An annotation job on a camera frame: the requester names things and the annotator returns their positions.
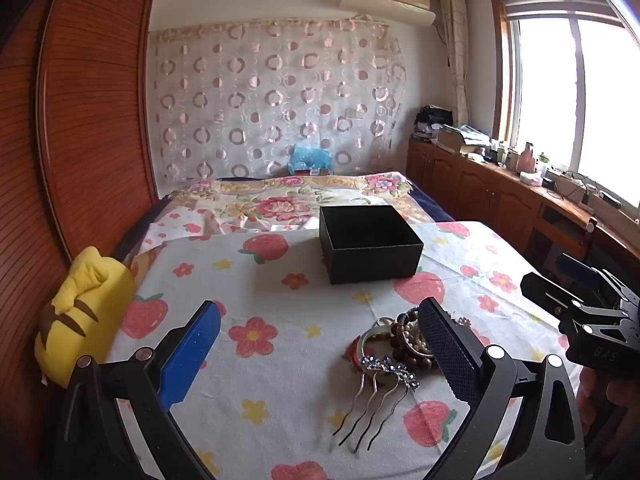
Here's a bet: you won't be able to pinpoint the person's right hand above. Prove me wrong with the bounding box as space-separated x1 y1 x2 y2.
580 372 640 441

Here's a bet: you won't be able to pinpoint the long wooden cabinet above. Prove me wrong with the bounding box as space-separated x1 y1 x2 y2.
406 137 640 286

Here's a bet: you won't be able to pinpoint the strawberry print sheet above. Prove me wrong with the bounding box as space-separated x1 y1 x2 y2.
105 220 586 480

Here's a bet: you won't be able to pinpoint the floral blanket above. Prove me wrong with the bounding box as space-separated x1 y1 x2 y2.
165 171 441 233

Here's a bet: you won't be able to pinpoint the wooden wardrobe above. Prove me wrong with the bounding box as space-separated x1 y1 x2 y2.
0 0 162 480

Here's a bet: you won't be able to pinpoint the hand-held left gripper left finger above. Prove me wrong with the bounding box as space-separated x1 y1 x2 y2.
50 300 223 480

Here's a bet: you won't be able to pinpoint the stack of books and papers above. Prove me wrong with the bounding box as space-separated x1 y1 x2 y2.
432 124 493 157

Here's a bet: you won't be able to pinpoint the brown wooden bead bracelet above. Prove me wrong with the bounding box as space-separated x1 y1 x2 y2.
397 329 441 361

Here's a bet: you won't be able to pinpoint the dark blue bed sheet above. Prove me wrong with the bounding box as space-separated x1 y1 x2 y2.
112 180 457 261

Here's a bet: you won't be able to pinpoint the dark wooden bead bracelet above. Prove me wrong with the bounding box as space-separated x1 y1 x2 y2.
395 307 426 343

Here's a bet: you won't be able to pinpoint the black square box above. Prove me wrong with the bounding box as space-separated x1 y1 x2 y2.
319 205 425 286

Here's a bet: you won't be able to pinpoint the silver hair comb blue flowers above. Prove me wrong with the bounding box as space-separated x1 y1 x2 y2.
332 355 421 455

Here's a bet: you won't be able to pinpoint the silver bangle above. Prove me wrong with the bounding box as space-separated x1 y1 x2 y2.
355 324 397 363

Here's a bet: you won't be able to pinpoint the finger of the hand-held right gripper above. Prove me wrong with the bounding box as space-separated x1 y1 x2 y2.
556 253 626 306
520 271 630 333

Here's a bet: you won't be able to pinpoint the beige window curtain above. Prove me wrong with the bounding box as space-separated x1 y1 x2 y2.
439 0 473 126

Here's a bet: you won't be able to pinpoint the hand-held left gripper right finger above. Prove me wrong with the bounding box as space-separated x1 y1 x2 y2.
416 297 586 480

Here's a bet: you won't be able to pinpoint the yellow plush toy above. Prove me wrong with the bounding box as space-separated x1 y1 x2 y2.
34 246 137 390

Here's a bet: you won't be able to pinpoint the pile of dark bags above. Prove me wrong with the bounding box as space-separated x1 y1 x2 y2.
415 105 453 142

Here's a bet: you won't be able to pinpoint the blue plastic bag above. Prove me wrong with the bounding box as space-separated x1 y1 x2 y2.
289 143 335 172

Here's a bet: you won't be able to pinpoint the sheer curtain with pink circles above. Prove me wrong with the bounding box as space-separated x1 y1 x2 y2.
148 16 407 183

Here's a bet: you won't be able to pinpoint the window with wooden frame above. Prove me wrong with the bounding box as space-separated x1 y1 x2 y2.
490 0 640 211

